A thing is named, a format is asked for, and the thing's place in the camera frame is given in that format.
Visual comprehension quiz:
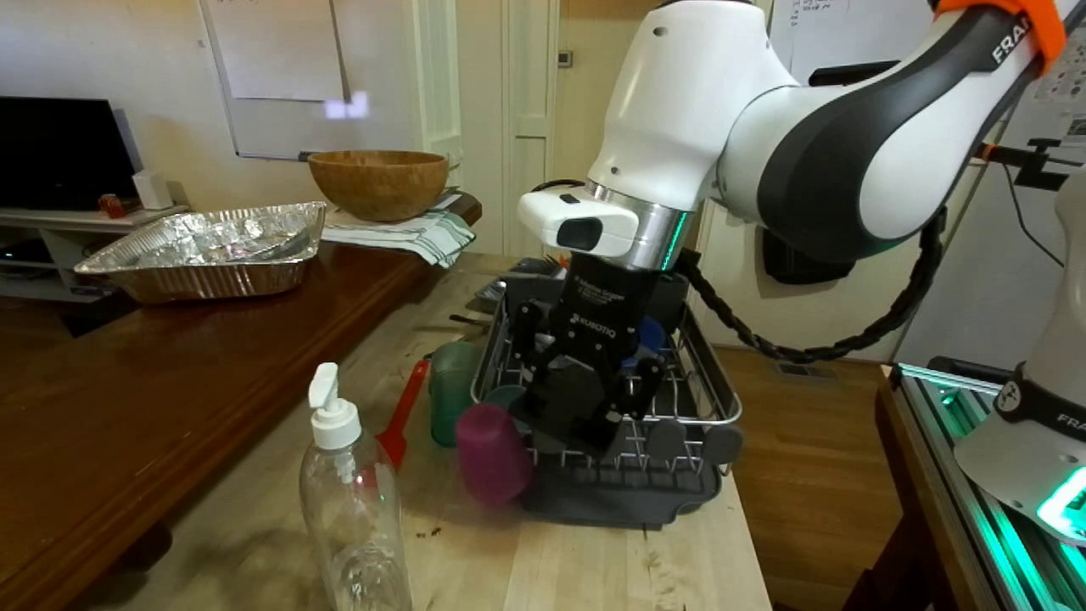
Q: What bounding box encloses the clear plastic bottle white cap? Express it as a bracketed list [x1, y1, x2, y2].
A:
[297, 361, 418, 611]

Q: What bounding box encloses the red spatula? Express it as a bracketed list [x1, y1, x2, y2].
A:
[375, 354, 434, 472]

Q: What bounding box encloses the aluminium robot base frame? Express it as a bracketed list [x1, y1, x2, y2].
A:
[876, 361, 1086, 611]

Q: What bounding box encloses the wooden salad bowl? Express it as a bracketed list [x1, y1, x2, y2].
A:
[306, 147, 454, 225]

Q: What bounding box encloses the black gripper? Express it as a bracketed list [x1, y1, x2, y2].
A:
[541, 254, 694, 424]

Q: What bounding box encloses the black coiled robot cable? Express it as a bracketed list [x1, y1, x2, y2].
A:
[676, 207, 951, 371]

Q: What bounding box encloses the white low shelf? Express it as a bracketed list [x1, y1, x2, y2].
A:
[0, 199, 158, 306]

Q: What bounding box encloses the aluminium foil baking tray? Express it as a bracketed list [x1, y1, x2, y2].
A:
[71, 199, 330, 306]

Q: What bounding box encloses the dark wooden dining table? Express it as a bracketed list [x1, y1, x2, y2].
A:
[0, 191, 487, 611]

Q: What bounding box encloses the black tripod pole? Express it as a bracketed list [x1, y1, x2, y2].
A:
[968, 133, 1086, 276]

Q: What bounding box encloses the grey dish drying rack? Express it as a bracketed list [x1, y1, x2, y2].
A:
[468, 254, 752, 532]

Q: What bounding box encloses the green plastic cup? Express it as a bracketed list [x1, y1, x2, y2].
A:
[424, 337, 488, 452]

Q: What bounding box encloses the white wall board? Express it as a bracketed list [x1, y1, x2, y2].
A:
[202, 0, 461, 162]

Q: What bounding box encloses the light wood kitchen island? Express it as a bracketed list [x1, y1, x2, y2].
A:
[106, 252, 776, 611]

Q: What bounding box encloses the black monitor screen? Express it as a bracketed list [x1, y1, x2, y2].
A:
[0, 94, 148, 214]

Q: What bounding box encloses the black hanging bag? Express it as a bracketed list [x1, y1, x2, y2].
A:
[761, 219, 859, 287]

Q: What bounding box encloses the magenta plastic cup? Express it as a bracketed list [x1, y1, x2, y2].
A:
[454, 399, 538, 510]

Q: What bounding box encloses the blue serving spoon black handle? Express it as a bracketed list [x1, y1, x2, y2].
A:
[531, 312, 672, 455]

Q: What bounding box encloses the green striped dish towel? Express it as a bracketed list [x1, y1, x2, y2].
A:
[321, 191, 478, 272]

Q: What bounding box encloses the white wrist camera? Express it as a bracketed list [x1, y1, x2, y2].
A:
[516, 183, 646, 259]

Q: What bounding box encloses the white door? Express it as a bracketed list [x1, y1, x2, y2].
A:
[495, 0, 568, 262]

